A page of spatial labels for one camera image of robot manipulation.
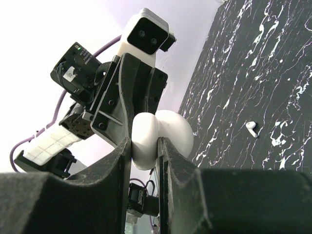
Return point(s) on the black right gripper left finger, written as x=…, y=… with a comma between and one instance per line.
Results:
x=93, y=201

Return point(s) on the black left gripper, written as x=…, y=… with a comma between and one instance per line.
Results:
x=107, y=96

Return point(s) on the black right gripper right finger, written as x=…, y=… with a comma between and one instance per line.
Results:
x=230, y=201

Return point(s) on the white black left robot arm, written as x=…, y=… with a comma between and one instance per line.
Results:
x=48, y=150

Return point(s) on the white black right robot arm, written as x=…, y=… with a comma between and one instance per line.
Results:
x=141, y=202

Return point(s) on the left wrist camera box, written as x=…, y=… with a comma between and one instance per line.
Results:
x=144, y=34

